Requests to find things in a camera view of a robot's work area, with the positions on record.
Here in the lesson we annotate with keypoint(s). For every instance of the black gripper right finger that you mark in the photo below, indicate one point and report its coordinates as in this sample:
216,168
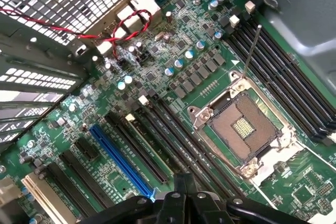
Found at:
202,208

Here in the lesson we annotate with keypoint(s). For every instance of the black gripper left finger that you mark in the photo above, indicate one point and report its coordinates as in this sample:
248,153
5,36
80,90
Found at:
173,208

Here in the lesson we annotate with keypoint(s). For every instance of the black RAM slot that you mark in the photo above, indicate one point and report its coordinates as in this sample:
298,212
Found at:
129,117
288,77
204,153
288,99
181,147
288,65
288,88

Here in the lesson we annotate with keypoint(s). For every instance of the light blue slot latch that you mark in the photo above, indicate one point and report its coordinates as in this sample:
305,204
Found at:
152,193

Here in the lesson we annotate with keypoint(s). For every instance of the long black expansion slot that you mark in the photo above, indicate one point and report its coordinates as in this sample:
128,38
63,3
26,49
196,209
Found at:
71,190
86,178
136,147

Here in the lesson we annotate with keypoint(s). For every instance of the blue expansion slot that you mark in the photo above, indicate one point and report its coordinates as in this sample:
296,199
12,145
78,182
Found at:
120,159

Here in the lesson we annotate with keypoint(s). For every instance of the green motherboard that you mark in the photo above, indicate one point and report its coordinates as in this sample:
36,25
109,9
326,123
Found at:
288,182

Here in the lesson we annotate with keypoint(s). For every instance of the CPU socket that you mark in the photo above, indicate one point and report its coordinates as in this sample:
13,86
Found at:
244,127

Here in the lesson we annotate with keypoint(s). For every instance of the silver socket cover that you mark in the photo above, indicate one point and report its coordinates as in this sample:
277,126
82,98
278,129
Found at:
278,155

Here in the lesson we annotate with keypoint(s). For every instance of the short black expansion slot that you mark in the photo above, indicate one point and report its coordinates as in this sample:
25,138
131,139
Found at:
87,149

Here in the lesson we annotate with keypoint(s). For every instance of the white expansion slot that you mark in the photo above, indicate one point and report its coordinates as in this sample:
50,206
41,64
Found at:
47,200

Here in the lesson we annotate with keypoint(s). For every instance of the thin metal locking lever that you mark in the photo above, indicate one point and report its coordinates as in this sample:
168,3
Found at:
252,51

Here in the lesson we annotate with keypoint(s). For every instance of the white power connector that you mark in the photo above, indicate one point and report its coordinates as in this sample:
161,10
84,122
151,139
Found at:
8,190

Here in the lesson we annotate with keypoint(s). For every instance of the silver USB port block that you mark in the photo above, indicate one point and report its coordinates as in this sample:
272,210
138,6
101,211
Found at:
128,18
104,47
115,33

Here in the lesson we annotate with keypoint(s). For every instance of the grey metal PC case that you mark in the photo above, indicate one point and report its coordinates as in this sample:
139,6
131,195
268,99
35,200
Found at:
302,24

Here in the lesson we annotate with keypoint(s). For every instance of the silver ethernet port block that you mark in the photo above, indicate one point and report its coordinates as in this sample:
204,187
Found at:
144,1

